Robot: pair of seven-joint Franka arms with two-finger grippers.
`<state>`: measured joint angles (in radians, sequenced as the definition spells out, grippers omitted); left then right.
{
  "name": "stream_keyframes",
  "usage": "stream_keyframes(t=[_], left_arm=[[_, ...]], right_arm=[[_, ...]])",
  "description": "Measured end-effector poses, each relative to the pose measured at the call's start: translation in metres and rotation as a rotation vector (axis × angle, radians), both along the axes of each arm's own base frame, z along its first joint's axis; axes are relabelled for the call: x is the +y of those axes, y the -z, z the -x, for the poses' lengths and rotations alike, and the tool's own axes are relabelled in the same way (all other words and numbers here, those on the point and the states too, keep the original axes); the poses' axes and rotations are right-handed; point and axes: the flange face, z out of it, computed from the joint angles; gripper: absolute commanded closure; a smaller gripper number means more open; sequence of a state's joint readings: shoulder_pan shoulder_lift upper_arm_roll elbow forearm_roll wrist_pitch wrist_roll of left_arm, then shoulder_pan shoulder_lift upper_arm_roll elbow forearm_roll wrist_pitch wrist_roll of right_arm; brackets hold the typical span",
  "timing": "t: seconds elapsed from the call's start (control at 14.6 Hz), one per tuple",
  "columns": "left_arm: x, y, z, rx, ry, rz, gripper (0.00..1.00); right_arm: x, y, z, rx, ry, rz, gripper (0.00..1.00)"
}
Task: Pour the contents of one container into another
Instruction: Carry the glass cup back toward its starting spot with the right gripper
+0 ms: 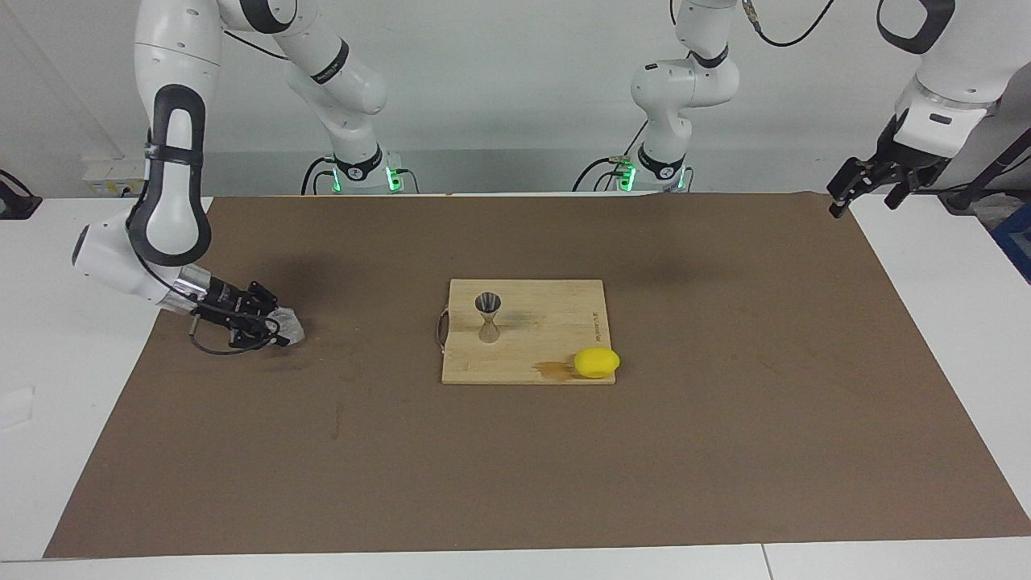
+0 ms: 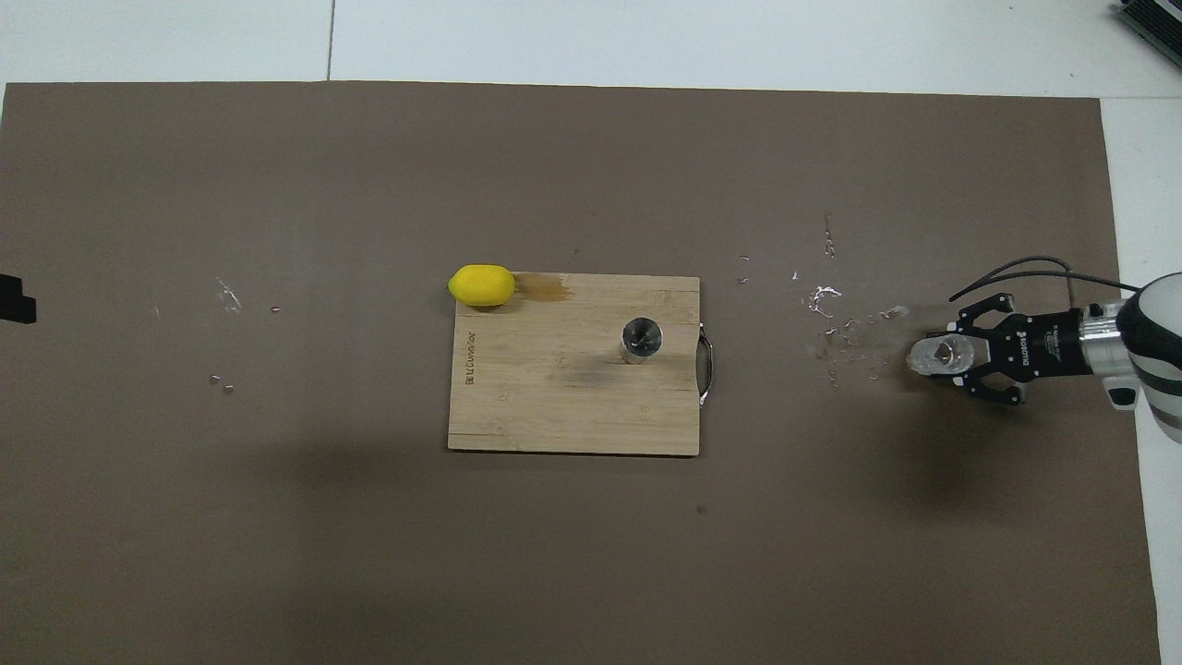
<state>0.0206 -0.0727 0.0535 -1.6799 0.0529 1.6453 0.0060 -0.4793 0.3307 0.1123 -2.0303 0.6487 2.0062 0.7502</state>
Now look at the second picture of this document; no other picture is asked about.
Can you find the brown table mat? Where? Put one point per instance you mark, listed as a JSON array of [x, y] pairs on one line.
[[277, 554]]

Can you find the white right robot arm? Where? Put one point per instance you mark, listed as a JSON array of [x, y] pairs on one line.
[[1159, 323]]

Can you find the bamboo cutting board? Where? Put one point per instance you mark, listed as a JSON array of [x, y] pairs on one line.
[[554, 406]]

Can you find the dark ribbed device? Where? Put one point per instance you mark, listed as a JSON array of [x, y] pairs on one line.
[[1159, 23]]

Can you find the steel double jigger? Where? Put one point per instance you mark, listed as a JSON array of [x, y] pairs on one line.
[[641, 337]]

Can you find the clear glass cup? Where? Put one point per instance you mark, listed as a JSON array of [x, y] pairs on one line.
[[933, 356]]

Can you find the yellow lemon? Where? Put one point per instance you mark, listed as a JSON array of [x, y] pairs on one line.
[[480, 285]]

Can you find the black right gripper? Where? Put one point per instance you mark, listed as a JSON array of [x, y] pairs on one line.
[[1039, 344]]

